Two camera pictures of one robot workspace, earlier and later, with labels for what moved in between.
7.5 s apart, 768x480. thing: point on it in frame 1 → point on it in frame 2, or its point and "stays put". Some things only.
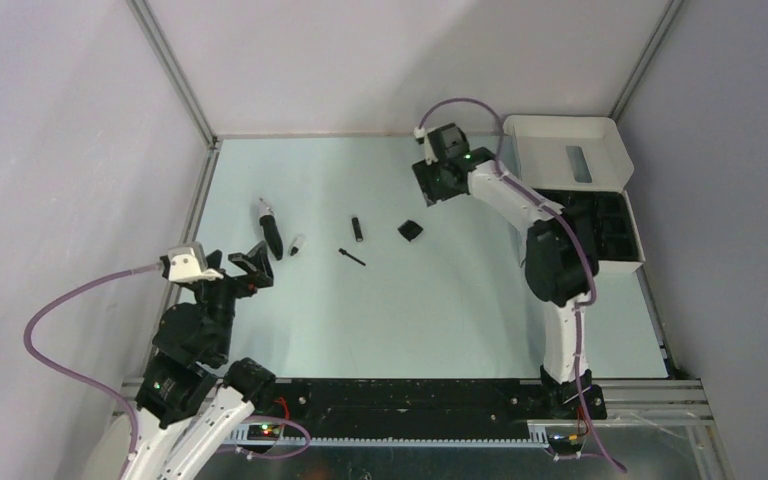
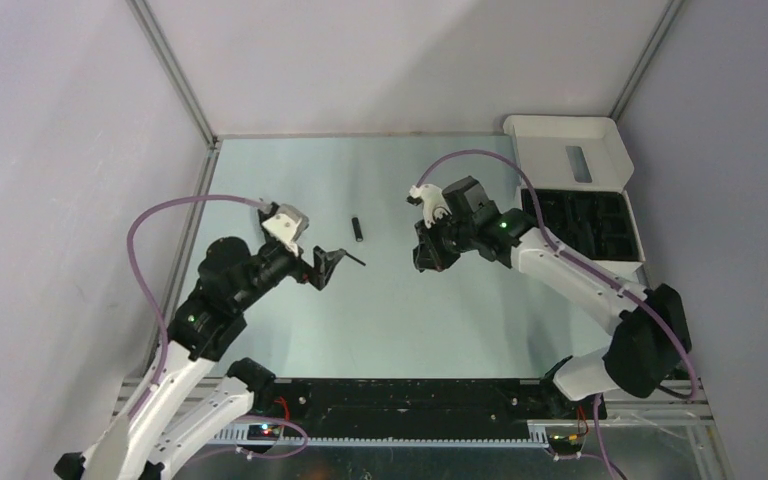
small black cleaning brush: x=344 y=252 stays put
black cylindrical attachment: x=357 y=229 stays put
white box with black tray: x=581 y=164 stays put
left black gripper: x=255 y=261 → x=324 y=265
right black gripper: x=423 y=173 → x=430 y=256
